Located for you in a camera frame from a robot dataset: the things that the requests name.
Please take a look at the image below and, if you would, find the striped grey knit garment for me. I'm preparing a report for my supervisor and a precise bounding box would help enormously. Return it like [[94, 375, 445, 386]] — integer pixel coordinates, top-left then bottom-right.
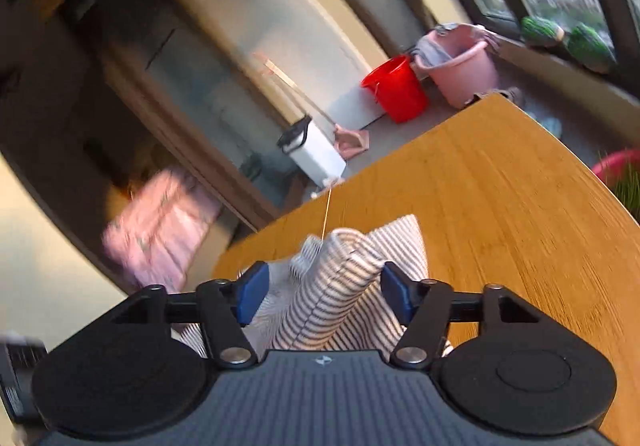
[[171, 212, 454, 360]]

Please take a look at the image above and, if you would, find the bed with pink cover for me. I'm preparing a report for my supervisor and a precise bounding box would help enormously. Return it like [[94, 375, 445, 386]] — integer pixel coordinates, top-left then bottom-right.
[[102, 166, 222, 293]]

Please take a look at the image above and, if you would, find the red basket with grass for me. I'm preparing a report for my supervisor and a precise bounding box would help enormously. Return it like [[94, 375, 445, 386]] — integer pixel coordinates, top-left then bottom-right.
[[592, 148, 640, 221]]

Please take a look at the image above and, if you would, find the pink dustpan with broom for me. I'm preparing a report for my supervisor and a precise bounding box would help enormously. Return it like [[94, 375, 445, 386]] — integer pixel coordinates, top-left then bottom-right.
[[253, 52, 370, 161]]

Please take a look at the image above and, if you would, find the white bin black lid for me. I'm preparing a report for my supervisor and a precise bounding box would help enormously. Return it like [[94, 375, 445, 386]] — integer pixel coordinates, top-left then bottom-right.
[[277, 115, 346, 186]]

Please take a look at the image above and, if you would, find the pink plastic basin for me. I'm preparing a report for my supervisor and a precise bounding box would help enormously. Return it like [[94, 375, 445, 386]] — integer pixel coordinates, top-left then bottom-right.
[[411, 24, 499, 110]]

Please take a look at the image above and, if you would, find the red plastic bucket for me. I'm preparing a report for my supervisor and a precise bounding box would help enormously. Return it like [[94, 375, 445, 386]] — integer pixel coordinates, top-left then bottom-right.
[[360, 54, 428, 123]]

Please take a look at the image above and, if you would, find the green shoe near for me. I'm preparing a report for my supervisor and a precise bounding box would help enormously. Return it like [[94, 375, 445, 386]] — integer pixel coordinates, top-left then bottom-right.
[[566, 23, 616, 74]]

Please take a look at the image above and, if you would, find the green shoe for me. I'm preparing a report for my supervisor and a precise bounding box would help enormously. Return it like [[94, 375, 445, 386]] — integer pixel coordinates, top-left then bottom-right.
[[520, 16, 565, 48], [566, 23, 616, 74]]

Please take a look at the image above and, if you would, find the grey cloth on basin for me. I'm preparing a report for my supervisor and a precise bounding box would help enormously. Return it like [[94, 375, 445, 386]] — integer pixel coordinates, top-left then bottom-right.
[[410, 36, 451, 68]]

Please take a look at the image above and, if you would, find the green shoe far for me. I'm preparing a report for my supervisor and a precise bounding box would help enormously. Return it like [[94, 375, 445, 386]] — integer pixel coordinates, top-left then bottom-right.
[[520, 16, 565, 48]]

